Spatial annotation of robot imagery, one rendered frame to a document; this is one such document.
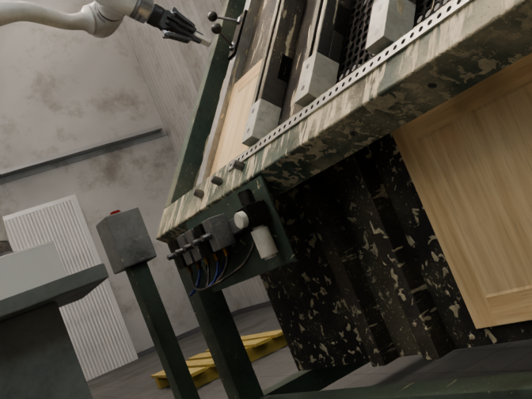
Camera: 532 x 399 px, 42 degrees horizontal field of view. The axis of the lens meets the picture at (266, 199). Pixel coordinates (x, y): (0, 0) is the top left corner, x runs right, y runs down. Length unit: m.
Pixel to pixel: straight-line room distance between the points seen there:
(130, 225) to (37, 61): 9.76
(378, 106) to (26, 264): 0.97
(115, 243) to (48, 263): 0.46
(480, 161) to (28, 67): 10.67
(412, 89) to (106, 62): 10.89
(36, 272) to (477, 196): 1.10
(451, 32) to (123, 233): 1.35
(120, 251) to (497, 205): 1.21
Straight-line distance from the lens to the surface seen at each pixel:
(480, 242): 1.68
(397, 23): 1.50
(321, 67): 1.72
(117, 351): 10.98
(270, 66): 2.01
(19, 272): 1.85
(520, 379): 1.53
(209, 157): 2.28
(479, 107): 1.58
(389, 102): 1.43
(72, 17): 2.54
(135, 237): 2.30
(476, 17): 1.26
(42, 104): 11.69
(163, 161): 11.70
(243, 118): 2.19
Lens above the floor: 0.59
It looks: 5 degrees up
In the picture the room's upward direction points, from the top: 22 degrees counter-clockwise
